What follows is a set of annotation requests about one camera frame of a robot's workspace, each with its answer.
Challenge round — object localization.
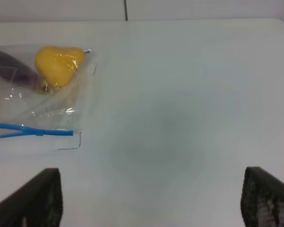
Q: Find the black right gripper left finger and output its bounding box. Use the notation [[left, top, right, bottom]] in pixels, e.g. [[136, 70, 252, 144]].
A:
[[0, 168, 62, 227]]

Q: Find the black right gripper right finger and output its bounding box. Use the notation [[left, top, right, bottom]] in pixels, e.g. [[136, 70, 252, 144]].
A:
[[240, 167, 284, 227]]

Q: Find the purple toy eggplant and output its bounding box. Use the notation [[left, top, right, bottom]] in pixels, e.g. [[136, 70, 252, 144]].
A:
[[0, 51, 51, 94]]

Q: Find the clear blue-zip file bag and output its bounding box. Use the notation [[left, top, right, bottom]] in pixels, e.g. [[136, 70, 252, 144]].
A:
[[0, 45, 97, 151]]

